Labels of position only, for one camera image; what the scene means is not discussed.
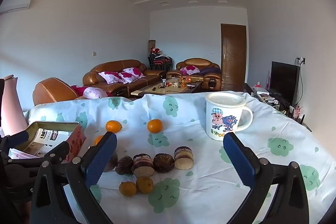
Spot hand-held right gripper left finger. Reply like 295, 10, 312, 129
30, 132, 118, 224

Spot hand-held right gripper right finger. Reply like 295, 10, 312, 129
223, 132, 310, 224

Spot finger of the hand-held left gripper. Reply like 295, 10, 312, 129
8, 141, 71, 182
0, 131, 30, 160

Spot red and gold tin box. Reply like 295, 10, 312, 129
16, 121, 87, 163

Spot brown water chestnut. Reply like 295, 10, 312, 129
115, 156, 134, 176
104, 152, 118, 173
153, 153, 175, 173

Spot printed paper sheet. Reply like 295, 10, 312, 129
9, 148, 30, 160

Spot printed leaflet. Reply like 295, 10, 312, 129
22, 128, 72, 159

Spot pink jug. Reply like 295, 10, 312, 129
0, 74, 29, 136

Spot white cartoon pig mug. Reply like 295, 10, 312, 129
205, 98, 253, 141

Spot round brown leather armchair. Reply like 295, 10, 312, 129
33, 77, 79, 105

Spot white plastic mug lid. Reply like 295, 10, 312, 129
205, 92, 246, 107

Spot pale pink pillow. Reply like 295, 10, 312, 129
83, 87, 112, 99

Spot low television stand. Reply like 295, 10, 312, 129
244, 84, 313, 132

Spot pink flower print pillow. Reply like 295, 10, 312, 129
98, 71, 124, 84
118, 72, 137, 84
181, 65, 201, 75
123, 67, 146, 79

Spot wooden coffee table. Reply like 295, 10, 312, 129
131, 78, 203, 98

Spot long brown leather sofa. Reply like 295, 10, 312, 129
83, 59, 166, 95

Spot black flat television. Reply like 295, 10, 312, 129
270, 61, 301, 106

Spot dark blanket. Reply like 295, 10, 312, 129
198, 67, 222, 76

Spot brown wooden door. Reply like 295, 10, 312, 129
220, 24, 247, 85

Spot stacked dark chairs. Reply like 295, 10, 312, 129
148, 52, 174, 73

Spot white wall air conditioner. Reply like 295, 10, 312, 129
0, 0, 33, 16

